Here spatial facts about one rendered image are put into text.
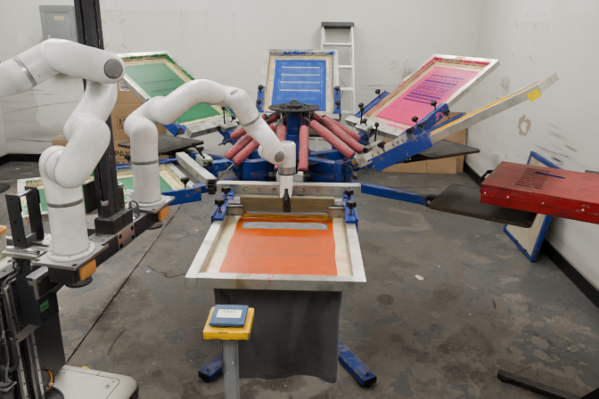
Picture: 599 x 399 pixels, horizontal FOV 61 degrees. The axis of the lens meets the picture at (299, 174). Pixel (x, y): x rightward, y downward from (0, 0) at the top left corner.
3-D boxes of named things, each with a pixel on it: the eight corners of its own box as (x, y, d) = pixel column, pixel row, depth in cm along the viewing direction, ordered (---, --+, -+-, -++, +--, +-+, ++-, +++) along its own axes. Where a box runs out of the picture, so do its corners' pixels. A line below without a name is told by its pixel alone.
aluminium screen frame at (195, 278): (365, 292, 163) (365, 281, 162) (185, 288, 165) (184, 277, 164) (349, 206, 239) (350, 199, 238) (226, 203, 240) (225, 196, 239)
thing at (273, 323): (339, 385, 185) (343, 279, 172) (216, 381, 186) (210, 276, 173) (339, 379, 187) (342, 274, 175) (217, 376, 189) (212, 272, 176)
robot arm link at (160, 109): (211, 66, 180) (194, 61, 196) (127, 133, 172) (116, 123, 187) (233, 97, 187) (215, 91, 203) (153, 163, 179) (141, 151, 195)
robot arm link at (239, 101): (200, 92, 183) (187, 87, 196) (230, 138, 194) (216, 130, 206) (235, 67, 187) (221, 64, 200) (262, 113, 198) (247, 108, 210)
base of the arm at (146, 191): (116, 205, 185) (111, 164, 180) (135, 194, 197) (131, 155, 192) (155, 208, 181) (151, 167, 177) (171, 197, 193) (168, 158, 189)
